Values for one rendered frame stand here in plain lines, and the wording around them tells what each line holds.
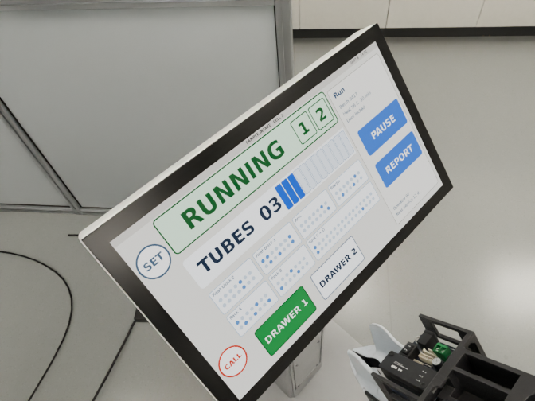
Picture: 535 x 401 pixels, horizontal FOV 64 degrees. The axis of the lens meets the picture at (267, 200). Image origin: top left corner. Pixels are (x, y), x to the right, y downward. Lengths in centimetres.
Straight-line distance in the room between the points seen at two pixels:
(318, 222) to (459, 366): 31
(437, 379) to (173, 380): 139
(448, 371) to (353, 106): 41
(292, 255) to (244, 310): 10
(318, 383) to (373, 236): 96
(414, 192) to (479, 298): 113
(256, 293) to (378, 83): 36
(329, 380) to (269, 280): 103
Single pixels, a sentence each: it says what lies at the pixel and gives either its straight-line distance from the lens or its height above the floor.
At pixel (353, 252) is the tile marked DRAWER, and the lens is 66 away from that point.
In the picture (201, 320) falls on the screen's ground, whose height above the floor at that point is 107.
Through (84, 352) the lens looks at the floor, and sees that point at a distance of 184.
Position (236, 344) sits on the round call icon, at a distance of 58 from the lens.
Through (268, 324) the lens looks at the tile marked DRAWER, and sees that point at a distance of 60.
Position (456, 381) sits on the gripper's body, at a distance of 37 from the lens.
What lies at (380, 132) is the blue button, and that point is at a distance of 69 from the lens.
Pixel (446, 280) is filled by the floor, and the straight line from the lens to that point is 183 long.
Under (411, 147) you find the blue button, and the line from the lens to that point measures 74.
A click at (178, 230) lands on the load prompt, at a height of 115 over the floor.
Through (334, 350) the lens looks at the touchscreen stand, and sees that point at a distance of 161.
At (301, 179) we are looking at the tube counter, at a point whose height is 111.
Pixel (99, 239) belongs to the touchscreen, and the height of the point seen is 119.
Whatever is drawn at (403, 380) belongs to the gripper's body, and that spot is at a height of 122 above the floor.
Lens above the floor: 157
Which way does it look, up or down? 54 degrees down
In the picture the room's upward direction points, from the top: 8 degrees counter-clockwise
